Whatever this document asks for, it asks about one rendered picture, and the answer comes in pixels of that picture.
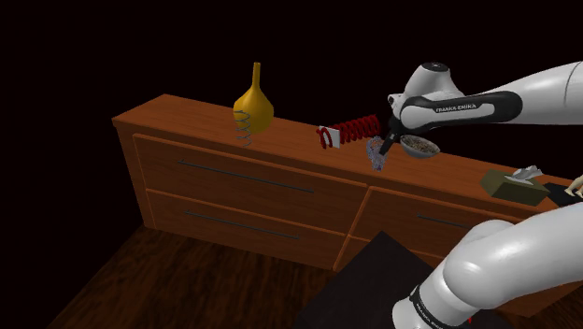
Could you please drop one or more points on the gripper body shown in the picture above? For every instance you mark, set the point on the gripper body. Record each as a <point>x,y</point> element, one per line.
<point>390,136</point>

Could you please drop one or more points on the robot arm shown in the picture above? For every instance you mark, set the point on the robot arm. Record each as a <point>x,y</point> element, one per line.
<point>501,269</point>

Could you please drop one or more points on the clear purple glass figure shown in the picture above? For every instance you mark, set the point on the clear purple glass figure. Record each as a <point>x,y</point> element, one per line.
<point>376,155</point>

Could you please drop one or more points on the grey bowl with brown filling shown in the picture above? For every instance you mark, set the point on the grey bowl with brown filling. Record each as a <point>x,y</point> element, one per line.
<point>419,145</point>

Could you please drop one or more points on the red coil letter holder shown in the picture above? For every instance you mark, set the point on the red coil letter holder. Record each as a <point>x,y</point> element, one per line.
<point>353,130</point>

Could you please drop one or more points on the olive tissue box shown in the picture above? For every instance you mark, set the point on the olive tissue box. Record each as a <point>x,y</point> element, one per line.
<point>512,187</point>

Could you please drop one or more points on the brown wooden chest of drawers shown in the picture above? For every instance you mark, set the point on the brown wooden chest of drawers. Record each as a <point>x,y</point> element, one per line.
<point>273,200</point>

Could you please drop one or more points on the yellow long-necked vase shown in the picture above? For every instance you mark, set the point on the yellow long-necked vase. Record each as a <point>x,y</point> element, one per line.
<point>253,109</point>

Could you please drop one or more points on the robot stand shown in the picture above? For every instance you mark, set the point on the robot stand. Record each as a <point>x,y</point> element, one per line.
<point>364,291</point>

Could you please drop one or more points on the black flat tablet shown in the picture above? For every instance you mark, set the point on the black flat tablet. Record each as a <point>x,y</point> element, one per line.
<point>562,195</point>

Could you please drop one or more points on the pale small figure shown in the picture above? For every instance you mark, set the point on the pale small figure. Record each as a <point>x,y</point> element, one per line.
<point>576,186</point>

